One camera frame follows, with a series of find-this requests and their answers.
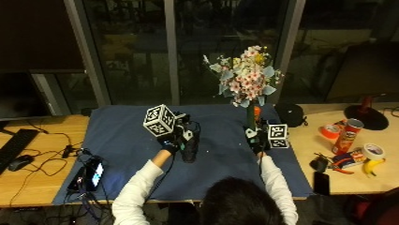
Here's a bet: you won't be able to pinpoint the person's left hand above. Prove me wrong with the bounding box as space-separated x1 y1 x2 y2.
158 112 202 155

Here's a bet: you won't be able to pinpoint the person's right hand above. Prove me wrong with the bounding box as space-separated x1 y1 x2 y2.
243 117 269 155

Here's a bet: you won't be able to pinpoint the pink white flower bouquet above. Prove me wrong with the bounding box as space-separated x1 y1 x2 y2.
202 45 287 131

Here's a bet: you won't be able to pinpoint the white marker cube right glove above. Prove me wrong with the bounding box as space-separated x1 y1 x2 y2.
267 123 289 150

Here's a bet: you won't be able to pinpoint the white marker cube glove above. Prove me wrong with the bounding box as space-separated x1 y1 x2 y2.
267 123 289 150
142 103 176 138

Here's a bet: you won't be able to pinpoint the white marker cube left glove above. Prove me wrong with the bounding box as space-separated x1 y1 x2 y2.
142 103 176 138

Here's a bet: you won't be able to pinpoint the black cap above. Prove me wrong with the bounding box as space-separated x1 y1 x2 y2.
272 102 309 128

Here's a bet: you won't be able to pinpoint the blue cloth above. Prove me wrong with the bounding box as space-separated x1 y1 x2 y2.
50 103 313 205

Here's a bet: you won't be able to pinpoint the small black pouch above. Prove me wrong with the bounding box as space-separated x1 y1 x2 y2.
308 155 329 173

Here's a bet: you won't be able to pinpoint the orange tape roll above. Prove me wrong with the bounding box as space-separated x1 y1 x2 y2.
319 123 343 141

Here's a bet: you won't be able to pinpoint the red chips can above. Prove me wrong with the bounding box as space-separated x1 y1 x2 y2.
329 118 365 156

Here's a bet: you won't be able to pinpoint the black phone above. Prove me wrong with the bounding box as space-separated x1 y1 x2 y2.
312 171 331 197

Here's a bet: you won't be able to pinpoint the blue red snack box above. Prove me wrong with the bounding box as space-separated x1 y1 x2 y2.
331 147 369 169

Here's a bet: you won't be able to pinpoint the phone with lit screen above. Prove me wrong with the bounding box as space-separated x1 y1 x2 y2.
85 158 104 192

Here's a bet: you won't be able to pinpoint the white tape roll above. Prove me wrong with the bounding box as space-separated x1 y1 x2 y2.
360 142 386 161

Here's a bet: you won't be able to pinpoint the yellow banana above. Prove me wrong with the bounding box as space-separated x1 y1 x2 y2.
361 157 386 178

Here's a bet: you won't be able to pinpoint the black power bank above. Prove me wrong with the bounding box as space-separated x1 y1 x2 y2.
66 166 87 193

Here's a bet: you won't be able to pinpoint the dark screen panel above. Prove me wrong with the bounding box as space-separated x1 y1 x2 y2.
325 41 399 102

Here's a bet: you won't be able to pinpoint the red bag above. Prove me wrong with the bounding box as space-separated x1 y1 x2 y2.
352 187 399 225

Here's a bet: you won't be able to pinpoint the black computer mouse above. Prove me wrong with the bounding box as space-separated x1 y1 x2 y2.
6 154 34 173

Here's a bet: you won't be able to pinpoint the black keyboard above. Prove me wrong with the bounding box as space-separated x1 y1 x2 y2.
0 128 41 174

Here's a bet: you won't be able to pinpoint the black monitor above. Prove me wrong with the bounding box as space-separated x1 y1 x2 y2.
0 69 51 122

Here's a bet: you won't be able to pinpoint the orange handled pliers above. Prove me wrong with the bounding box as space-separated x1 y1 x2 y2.
328 165 355 175

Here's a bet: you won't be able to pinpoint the black round stand with red post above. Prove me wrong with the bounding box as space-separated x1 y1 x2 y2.
343 95 390 131

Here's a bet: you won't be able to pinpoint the black cables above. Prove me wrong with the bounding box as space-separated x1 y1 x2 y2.
9 120 110 225

